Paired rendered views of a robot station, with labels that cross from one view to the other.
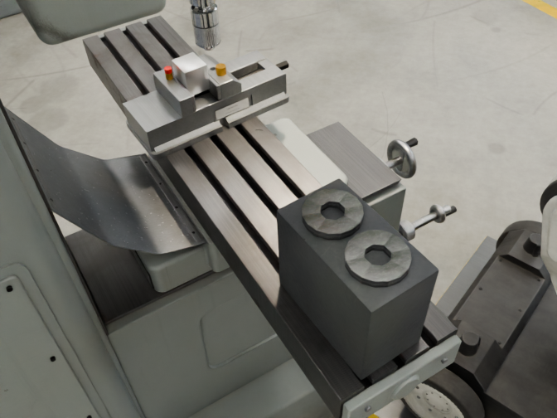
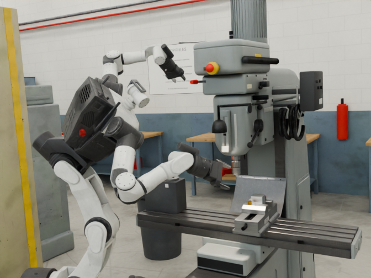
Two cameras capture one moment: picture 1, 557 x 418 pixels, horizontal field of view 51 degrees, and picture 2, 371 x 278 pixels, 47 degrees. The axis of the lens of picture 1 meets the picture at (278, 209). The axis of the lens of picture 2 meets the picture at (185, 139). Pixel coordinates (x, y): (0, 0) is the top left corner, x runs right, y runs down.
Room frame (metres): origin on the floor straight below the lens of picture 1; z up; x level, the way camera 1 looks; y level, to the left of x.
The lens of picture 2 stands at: (2.75, -1.22, 1.69)
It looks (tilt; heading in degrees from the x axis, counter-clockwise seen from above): 7 degrees down; 150
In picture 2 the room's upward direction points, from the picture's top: 3 degrees counter-clockwise
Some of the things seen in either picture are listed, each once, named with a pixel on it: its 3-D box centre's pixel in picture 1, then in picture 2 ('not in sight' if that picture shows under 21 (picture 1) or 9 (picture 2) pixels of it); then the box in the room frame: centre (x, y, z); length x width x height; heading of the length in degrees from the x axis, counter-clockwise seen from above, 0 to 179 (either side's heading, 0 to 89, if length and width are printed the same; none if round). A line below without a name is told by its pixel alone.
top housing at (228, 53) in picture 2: not in sight; (233, 58); (0.95, 0.13, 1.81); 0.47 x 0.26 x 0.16; 119
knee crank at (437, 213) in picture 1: (426, 219); not in sight; (1.10, -0.42, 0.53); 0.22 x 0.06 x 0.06; 119
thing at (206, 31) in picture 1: (206, 26); (236, 168); (0.96, 0.11, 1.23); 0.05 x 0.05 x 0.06
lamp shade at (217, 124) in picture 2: not in sight; (219, 126); (1.10, -0.08, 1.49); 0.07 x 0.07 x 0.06
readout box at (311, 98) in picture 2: not in sight; (312, 90); (1.10, 0.54, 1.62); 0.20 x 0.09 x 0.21; 119
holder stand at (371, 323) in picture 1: (350, 274); (165, 193); (0.53, -0.10, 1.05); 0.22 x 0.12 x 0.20; 32
